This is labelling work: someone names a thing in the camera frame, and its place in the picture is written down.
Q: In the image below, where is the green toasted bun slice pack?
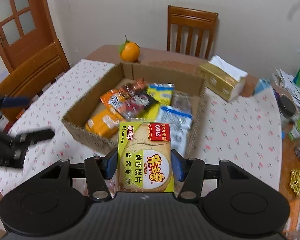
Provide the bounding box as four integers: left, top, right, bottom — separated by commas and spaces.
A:
117, 121, 174, 192

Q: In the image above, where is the orange snack packet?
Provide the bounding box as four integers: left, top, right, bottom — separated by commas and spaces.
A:
85, 108, 123, 139

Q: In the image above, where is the blue white snack bag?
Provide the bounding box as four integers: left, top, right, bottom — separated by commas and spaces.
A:
156, 106, 193, 157

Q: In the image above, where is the dark clear snack packet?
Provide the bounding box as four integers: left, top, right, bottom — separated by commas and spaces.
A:
171, 93, 192, 114

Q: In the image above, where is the black red beef snack bag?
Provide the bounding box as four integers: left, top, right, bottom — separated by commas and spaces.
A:
115, 91, 157, 119

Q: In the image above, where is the long yellow blue snack pack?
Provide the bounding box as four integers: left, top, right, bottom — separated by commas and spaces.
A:
143, 83, 174, 120

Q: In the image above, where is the brown orange snack bag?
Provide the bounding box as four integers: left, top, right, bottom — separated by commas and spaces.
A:
100, 78, 147, 113

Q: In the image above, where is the left wooden chair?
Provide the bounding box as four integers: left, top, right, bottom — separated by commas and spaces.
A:
0, 38, 71, 123

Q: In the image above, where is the wooden chair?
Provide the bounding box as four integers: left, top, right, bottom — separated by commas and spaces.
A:
0, 38, 71, 123
166, 5, 218, 60

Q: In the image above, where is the cherry print tablecloth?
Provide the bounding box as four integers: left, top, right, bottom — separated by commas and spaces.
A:
0, 60, 282, 194

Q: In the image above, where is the wooden door with glass panes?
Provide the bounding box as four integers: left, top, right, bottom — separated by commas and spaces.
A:
0, 0, 69, 73

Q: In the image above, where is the open cardboard box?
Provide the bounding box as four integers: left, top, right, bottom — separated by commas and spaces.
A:
62, 62, 206, 157

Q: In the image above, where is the gold tissue box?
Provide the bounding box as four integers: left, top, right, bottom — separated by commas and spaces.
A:
198, 55, 248, 102

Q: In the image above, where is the gold ornament coaster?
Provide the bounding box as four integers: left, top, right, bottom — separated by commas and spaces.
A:
289, 169, 300, 196

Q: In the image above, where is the light blue box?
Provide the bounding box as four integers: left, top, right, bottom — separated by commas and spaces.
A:
253, 78, 271, 95

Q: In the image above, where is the dark lid glass jar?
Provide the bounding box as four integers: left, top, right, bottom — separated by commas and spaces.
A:
277, 96, 296, 127

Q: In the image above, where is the orange white box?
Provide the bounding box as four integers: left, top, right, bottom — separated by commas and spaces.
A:
284, 197, 300, 232

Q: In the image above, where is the green lid bottle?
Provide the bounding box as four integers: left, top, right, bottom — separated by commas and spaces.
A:
288, 116, 300, 141

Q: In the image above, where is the orange fruit with leaf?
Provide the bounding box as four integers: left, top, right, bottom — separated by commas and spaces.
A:
119, 35, 140, 62

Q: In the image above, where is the pile of white papers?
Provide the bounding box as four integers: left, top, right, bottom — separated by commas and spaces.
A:
272, 69, 300, 109

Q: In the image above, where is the far wooden chair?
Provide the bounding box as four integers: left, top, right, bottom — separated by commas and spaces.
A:
166, 5, 218, 60

